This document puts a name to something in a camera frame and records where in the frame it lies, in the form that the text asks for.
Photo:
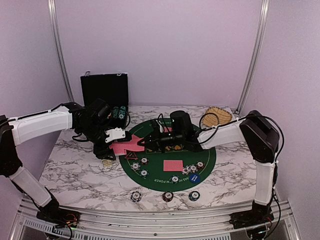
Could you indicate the white chips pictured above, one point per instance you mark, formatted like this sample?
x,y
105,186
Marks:
x,y
189,169
135,166

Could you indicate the teal chip stack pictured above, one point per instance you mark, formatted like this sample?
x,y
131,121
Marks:
x,y
194,196

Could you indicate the red card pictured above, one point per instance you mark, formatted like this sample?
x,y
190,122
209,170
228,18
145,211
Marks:
x,y
173,165
167,129

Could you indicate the red black chip stack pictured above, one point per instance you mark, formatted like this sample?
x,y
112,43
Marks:
x,y
167,196

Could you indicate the round green poker mat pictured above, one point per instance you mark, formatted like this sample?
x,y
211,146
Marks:
x,y
158,179

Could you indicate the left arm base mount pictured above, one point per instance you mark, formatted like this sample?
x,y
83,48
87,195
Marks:
x,y
61,218

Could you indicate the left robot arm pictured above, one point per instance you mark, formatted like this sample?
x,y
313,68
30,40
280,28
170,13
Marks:
x,y
92,122

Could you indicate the blue small blind button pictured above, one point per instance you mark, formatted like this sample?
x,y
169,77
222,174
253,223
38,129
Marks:
x,y
195,178

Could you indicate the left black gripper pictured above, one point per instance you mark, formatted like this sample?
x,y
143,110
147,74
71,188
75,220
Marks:
x,y
101,152

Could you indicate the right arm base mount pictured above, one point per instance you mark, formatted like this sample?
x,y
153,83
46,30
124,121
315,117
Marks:
x,y
249,218

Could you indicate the right aluminium frame post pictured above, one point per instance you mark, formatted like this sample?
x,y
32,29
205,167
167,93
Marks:
x,y
258,42

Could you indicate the woven bamboo tray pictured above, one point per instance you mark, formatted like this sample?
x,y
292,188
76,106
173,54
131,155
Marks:
x,y
214,116

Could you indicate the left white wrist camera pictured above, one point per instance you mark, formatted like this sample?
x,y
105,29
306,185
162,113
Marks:
x,y
114,134

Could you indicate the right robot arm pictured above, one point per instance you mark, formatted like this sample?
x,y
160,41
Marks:
x,y
254,129

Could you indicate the black poker chip case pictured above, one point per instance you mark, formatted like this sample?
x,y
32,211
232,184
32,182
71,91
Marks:
x,y
111,87

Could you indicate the blue gold card box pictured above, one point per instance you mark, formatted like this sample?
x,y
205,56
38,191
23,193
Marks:
x,y
106,163

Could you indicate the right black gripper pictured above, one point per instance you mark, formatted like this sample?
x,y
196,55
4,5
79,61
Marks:
x,y
155,138

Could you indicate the red playing card deck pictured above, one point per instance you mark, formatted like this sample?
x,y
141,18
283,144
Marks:
x,y
120,148

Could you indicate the red chips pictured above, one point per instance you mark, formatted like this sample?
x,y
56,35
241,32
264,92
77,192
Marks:
x,y
200,165
144,161

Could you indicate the teal chips row in case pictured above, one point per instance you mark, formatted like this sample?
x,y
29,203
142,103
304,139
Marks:
x,y
122,113

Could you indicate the green chips row in case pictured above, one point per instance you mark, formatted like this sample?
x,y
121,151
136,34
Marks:
x,y
115,112

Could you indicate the black triangular dealer button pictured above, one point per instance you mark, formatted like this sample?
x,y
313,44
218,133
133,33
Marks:
x,y
131,155

